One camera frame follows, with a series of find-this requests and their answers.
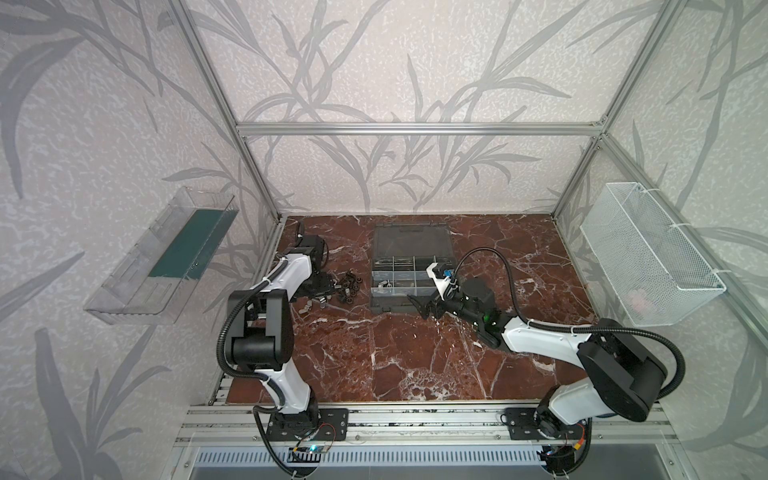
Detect grey plastic compartment organizer box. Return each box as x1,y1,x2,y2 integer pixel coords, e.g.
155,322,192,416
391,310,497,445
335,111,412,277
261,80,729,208
370,223,457,315

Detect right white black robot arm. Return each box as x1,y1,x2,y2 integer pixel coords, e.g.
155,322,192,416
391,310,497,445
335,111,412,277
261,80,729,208
408,278,686,430

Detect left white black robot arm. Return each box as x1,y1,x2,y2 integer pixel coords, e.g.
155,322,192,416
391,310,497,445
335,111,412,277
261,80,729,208
216,234,335,429

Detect red object in basket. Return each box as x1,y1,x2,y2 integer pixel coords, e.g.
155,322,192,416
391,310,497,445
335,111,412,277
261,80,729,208
627,289,656,315

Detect green electronics board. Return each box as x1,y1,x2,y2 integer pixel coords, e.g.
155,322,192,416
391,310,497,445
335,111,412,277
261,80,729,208
289,444,332,463

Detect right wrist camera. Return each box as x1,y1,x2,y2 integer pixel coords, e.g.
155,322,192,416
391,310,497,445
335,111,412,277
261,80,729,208
426,262,456,300

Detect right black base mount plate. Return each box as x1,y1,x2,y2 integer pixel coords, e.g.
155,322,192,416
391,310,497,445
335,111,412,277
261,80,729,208
501,407,583,442

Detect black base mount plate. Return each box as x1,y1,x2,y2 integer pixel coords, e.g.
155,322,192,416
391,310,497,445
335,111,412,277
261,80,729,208
266,408,350,441
501,407,583,442

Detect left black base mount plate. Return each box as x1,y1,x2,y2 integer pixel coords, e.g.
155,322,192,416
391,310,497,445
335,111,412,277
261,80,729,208
266,408,350,441

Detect clear plastic wall bin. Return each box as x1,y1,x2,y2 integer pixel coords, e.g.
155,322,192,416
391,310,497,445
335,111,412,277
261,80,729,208
84,187,239,326

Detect aluminium cage frame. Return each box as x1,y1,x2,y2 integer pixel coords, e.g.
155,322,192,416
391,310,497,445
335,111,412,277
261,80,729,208
167,0,768,457

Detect white wire mesh basket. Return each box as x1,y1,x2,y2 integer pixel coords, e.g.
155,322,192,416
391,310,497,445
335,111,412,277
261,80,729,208
581,182,727,327

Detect aluminium front rail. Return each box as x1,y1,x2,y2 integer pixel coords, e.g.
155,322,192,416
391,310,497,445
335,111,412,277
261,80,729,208
173,401,680,447

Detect right black corrugated cable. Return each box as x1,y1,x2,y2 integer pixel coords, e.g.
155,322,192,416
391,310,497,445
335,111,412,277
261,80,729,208
453,247,686,400

